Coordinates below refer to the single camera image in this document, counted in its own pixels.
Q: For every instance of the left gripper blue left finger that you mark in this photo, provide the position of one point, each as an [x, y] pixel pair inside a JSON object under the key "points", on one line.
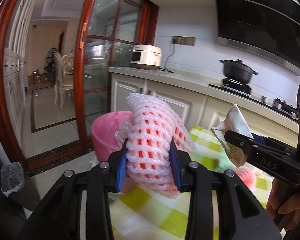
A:
{"points": [[121, 168]]}

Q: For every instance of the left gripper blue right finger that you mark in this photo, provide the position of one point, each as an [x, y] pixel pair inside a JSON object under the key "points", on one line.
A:
{"points": [[175, 167]]}

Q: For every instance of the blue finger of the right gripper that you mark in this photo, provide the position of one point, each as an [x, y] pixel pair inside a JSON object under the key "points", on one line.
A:
{"points": [[259, 139]]}

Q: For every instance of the white snack wrapper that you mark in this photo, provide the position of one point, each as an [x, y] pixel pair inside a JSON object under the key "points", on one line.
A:
{"points": [[233, 134]]}

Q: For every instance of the pink foam fruit net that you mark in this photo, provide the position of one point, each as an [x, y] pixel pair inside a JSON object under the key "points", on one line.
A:
{"points": [[147, 134]]}

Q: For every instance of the pink-bagged trash bin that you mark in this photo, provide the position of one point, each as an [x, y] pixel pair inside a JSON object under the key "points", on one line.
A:
{"points": [[103, 133]]}

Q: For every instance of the white lower kitchen cabinets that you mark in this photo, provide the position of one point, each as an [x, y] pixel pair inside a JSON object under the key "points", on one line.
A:
{"points": [[197, 103]]}

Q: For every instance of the person's right hand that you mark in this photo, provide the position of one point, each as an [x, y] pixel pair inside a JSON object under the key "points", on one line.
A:
{"points": [[275, 206]]}

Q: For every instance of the green white checkered tablecloth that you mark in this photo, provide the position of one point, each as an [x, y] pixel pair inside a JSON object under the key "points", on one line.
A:
{"points": [[140, 213]]}

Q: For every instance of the black gas stove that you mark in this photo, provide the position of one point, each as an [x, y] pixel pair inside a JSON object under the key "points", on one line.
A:
{"points": [[245, 91]]}

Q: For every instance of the black cooking pot with lid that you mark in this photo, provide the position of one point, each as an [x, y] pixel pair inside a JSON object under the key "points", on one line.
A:
{"points": [[238, 71]]}

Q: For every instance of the white electric rice cooker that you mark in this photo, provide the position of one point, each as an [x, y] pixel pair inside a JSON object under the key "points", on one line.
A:
{"points": [[146, 56]]}

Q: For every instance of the clear plastic bag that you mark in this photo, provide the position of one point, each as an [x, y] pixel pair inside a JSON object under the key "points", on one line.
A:
{"points": [[12, 178]]}

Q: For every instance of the white dining chair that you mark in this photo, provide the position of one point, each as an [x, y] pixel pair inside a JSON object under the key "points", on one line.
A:
{"points": [[64, 77]]}

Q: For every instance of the black range hood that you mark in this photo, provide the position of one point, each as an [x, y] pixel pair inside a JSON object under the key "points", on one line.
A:
{"points": [[267, 28]]}

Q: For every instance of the red wooden glass sliding door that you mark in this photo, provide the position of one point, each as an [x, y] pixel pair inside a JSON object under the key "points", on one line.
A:
{"points": [[101, 33]]}

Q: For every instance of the gold wall power outlet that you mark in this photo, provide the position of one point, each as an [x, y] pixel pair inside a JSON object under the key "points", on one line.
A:
{"points": [[183, 40]]}

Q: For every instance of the white tall wall cabinets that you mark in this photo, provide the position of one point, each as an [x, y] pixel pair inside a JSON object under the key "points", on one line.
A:
{"points": [[15, 64]]}

